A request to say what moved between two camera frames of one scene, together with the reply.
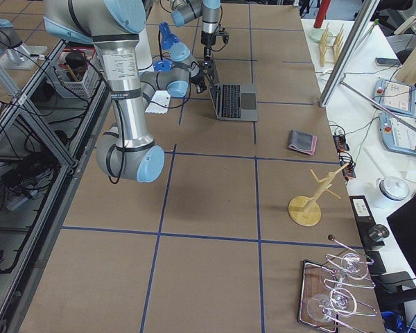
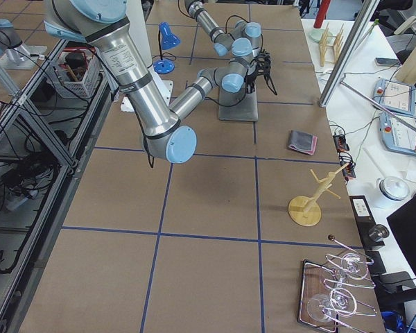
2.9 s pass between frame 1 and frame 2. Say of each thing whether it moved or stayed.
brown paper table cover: stayed
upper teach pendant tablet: stayed
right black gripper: moved
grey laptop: stayed
